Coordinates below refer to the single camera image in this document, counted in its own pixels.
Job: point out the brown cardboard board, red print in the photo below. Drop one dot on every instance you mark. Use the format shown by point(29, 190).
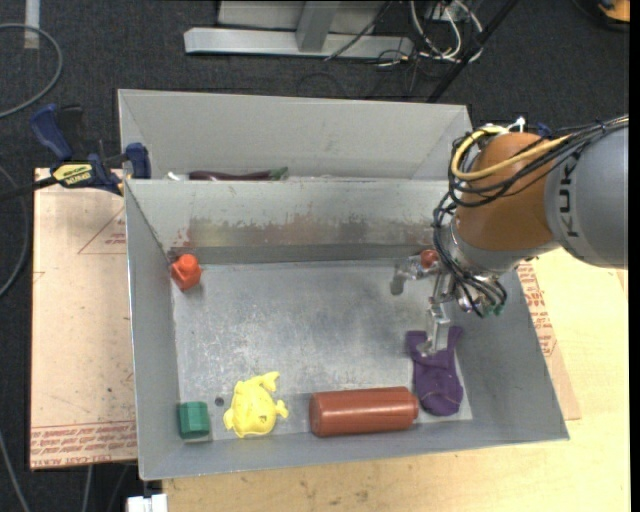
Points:
point(75, 325)

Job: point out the green block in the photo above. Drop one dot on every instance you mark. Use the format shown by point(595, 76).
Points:
point(193, 420)

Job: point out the yellow toy fish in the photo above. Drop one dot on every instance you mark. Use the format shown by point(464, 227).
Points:
point(254, 409)

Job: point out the purple cloth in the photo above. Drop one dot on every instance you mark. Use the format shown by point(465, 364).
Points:
point(436, 382)

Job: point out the red-brown cylinder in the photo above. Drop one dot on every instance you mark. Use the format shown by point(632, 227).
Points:
point(362, 411)

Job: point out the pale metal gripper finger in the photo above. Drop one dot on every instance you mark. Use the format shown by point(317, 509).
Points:
point(429, 336)
point(441, 330)

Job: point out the grey metal bin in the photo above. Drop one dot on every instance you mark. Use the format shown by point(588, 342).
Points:
point(310, 320)

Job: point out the small orange-red bottle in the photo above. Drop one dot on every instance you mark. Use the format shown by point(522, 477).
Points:
point(186, 272)

